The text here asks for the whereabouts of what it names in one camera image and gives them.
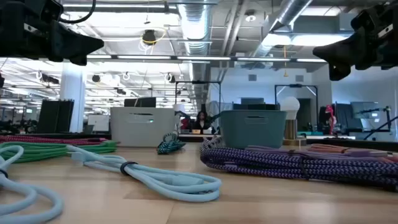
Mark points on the white board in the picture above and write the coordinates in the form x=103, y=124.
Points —
x=98, y=123

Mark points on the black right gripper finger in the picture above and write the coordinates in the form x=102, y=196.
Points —
x=337, y=71
x=348, y=49

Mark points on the black aluminium table frame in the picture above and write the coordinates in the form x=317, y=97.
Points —
x=357, y=143

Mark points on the black ceiling camera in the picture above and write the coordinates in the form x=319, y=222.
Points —
x=149, y=37

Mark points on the white bulb brass lamp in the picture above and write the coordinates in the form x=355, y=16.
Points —
x=289, y=107

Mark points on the long ceiling light strip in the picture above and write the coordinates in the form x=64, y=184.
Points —
x=202, y=58

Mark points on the silver ceiling duct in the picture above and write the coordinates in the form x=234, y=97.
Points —
x=196, y=25

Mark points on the black background monitor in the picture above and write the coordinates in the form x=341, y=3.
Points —
x=140, y=102

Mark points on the teal plastic bin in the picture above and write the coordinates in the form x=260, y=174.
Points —
x=248, y=133

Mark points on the white building column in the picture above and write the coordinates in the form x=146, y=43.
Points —
x=73, y=93

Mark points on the grey background monitor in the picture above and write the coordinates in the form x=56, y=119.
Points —
x=363, y=109

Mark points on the white plastic bin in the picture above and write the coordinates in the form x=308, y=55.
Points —
x=140, y=130

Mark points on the person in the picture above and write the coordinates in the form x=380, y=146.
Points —
x=202, y=123

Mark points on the black partition panels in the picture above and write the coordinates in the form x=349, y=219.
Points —
x=56, y=116

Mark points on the black metal frame stand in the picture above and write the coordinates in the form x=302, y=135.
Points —
x=295, y=85

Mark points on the red background robot arm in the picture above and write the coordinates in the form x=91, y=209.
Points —
x=329, y=112

